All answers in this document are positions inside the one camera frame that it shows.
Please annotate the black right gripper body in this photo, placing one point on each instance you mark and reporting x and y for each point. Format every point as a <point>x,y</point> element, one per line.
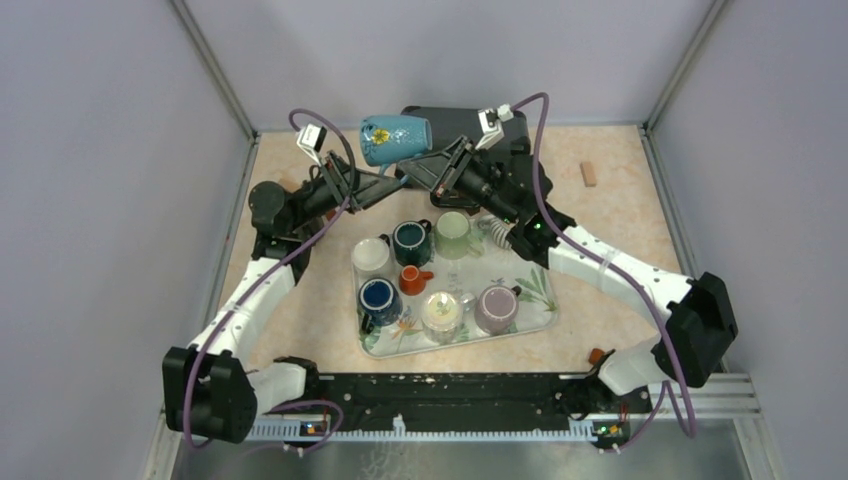
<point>479,184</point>

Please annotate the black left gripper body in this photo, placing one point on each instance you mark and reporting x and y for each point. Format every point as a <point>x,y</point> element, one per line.
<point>319,196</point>

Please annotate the light blue dotted mug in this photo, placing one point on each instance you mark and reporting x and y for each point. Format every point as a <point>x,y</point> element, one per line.
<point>387,139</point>

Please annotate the lilac purple mug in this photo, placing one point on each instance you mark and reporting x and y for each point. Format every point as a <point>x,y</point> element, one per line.
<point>497,308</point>

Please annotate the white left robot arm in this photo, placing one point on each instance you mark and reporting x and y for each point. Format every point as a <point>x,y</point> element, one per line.
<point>208,392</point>

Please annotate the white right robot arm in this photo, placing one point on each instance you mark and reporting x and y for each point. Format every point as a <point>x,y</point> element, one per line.
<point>693,316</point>

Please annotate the white ribbed mug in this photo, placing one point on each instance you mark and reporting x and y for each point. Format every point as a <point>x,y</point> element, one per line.
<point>371,258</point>

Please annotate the light green mug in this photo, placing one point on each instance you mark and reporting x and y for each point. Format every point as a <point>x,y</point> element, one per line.
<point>455,239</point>

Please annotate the dark teal mug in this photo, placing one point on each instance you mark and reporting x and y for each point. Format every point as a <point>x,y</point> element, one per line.
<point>411,243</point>

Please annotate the dark blue mug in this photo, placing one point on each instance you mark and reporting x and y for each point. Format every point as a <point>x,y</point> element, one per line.
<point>379,304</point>

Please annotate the dark green carrying case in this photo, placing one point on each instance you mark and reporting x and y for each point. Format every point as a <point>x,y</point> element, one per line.
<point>512,154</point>

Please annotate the grey striped ribbed cup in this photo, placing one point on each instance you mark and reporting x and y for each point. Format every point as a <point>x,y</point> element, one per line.
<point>499,232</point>

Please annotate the wooden block right rear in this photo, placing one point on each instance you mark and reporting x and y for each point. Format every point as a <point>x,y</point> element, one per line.
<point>588,174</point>

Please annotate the small orange cup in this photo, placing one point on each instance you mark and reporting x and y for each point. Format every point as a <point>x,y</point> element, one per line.
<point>413,281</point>

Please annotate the floral white serving tray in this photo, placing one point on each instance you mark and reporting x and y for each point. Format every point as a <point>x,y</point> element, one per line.
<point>538,305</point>

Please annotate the small red-brown block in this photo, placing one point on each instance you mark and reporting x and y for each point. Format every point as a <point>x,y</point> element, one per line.
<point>595,356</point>

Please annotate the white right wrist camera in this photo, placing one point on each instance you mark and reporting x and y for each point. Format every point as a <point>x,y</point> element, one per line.
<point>491,122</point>

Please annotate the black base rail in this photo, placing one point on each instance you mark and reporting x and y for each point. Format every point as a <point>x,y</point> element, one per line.
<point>463,406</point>

